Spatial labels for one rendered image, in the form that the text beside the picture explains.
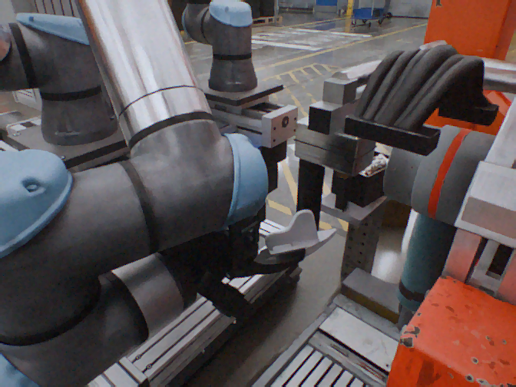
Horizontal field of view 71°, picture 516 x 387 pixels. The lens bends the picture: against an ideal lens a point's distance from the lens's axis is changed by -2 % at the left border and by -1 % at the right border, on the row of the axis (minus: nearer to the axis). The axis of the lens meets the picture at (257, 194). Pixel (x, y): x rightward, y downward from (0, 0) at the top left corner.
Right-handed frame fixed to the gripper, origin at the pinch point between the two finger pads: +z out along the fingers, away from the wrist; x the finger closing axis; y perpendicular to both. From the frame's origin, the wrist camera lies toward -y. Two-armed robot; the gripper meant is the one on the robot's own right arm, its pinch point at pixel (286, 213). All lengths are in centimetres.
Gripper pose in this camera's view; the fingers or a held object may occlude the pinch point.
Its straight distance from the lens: 49.9
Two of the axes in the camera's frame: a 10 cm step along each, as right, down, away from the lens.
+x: -7.5, -3.3, 5.7
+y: -0.1, -8.6, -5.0
